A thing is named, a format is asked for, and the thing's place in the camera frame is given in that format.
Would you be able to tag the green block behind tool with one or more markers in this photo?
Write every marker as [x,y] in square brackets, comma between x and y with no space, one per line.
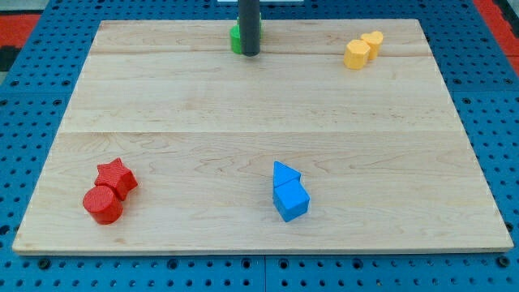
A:
[260,25]

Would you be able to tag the red cylinder block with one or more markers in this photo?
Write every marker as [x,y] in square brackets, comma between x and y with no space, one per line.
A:
[103,205]

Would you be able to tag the blue triangle block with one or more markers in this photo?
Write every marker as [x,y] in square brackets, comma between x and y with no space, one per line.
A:
[282,174]

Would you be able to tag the red star block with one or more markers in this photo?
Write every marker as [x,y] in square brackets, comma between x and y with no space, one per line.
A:
[116,176]

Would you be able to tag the green block left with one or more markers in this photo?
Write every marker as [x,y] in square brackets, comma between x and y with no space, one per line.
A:
[235,40]

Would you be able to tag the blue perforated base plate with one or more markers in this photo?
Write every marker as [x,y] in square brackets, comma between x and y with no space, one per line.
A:
[34,94]

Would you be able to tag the light wooden board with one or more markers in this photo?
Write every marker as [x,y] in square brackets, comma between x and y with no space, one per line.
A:
[381,150]

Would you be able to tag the blue cube block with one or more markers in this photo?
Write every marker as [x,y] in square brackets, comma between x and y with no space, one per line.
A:
[291,200]

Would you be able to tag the yellow heart block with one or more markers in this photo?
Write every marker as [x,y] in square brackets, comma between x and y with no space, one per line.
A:
[374,40]

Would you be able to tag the yellow hexagon block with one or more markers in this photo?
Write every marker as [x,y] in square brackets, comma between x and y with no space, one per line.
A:
[356,54]

